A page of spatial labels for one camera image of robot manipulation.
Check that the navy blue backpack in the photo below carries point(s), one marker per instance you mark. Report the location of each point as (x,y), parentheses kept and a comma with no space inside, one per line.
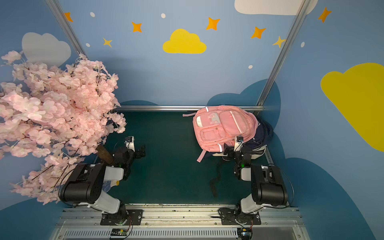
(255,146)

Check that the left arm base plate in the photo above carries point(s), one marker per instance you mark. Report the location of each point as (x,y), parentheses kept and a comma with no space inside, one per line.
(126,218)

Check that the green circuit board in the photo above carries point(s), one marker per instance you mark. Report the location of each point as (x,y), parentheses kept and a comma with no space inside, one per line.
(244,234)
(119,233)

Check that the blue patterned cloth item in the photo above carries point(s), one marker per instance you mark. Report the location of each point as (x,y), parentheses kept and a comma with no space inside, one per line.
(108,185)

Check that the left aluminium frame post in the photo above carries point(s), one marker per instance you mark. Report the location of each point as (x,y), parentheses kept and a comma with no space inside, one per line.
(61,18)

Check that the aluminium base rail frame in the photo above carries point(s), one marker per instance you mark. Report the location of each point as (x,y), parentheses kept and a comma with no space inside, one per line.
(180,222)

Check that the pink cherry blossom tree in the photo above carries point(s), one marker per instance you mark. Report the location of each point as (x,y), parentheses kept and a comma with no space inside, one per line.
(60,115)

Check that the rear horizontal aluminium bar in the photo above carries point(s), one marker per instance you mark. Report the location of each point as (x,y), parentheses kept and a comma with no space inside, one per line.
(155,108)

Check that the right side floor rail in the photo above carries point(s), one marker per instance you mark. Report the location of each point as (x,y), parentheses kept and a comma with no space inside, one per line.
(269,157)

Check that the right aluminium frame post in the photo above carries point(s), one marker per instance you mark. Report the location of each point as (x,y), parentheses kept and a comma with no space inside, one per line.
(291,36)

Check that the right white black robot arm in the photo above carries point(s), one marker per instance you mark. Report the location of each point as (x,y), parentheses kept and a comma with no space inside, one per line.
(268,189)

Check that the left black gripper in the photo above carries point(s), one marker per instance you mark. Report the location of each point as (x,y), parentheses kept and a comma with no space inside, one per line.
(137,151)

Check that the left green circuit board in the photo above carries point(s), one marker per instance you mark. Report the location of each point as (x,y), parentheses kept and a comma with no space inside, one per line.
(119,233)

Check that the pink backpack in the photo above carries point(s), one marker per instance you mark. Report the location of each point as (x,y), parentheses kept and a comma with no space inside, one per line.
(217,127)

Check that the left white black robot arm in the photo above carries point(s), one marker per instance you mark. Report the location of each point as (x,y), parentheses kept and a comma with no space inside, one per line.
(84,185)

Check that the right green circuit board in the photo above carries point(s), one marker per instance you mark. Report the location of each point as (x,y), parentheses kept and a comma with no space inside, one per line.
(244,234)

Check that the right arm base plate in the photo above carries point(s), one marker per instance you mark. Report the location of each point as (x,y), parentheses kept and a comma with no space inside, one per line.
(236,217)

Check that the aluminium frame post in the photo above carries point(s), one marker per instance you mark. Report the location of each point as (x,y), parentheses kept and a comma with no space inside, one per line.
(291,36)
(61,18)

